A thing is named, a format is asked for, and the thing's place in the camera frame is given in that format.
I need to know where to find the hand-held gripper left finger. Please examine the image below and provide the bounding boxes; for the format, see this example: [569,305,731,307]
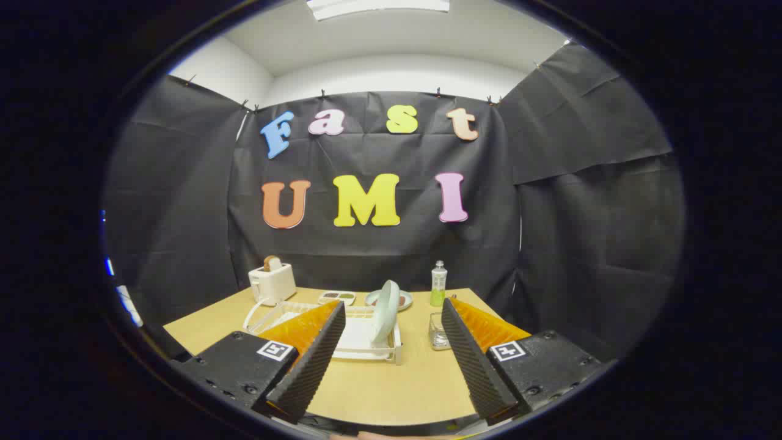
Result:
[174,299,347,425]

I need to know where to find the clear wire basket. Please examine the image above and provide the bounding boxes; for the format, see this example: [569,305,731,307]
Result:
[428,312,453,351]

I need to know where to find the black backdrop cloth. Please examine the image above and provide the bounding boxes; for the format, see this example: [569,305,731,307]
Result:
[104,43,685,367]

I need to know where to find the green and white bottle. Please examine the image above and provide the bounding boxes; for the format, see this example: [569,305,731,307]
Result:
[431,260,448,307]

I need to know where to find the ceiling light panel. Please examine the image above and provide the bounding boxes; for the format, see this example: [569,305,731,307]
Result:
[305,0,451,21]

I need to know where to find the pale plate with meat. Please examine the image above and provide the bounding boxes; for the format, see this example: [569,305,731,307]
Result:
[365,289,414,312]

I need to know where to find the white toaster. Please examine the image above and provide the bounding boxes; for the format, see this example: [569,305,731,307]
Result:
[248,263,298,306]

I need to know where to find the white wire dish rack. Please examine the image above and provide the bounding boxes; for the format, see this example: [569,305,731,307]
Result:
[243,298,404,366]

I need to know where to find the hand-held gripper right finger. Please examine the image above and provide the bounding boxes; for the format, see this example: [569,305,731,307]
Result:
[441,297,605,427]

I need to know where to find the white panel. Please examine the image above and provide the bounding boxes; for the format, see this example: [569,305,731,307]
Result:
[116,284,144,328]

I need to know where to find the pale green plate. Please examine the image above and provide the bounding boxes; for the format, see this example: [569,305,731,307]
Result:
[370,280,401,345]

